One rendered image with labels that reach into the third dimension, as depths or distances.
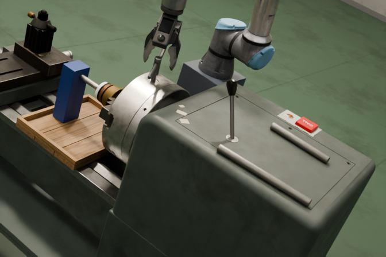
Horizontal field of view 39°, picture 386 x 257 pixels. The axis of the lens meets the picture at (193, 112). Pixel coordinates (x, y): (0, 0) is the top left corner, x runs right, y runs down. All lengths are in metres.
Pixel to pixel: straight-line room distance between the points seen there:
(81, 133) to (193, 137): 0.66
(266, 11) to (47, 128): 0.90
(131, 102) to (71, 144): 0.36
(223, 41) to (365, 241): 1.98
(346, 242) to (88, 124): 2.06
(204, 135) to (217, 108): 0.18
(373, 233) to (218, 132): 2.42
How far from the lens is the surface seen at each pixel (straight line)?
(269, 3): 2.07
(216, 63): 2.26
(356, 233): 3.79
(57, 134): 2.04
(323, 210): 1.46
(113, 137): 1.76
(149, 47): 1.77
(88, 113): 2.19
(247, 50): 2.15
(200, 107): 1.67
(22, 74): 2.19
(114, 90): 1.91
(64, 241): 2.13
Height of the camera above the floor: 2.03
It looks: 28 degrees down
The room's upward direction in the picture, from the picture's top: 19 degrees clockwise
